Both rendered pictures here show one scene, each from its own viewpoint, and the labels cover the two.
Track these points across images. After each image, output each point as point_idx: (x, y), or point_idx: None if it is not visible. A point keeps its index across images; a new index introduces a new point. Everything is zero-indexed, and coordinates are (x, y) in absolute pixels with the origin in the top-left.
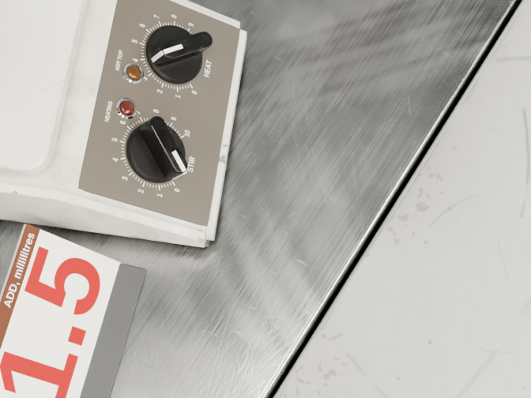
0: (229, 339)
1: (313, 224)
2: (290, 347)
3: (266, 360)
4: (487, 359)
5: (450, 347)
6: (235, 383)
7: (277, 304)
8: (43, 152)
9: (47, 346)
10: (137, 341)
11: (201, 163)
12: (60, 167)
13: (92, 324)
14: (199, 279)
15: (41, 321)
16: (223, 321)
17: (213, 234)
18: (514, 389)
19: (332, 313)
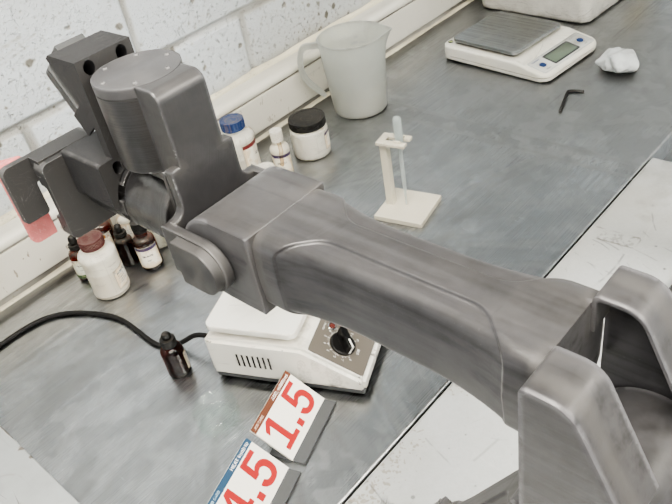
0: (370, 430)
1: (414, 387)
2: (398, 434)
3: (386, 439)
4: (494, 442)
5: (475, 436)
6: (370, 447)
7: (394, 417)
8: (295, 329)
9: (287, 421)
10: (327, 430)
11: (362, 352)
12: (301, 341)
13: (308, 419)
14: (359, 407)
15: (286, 410)
16: (368, 423)
17: (365, 381)
18: (506, 455)
19: (419, 421)
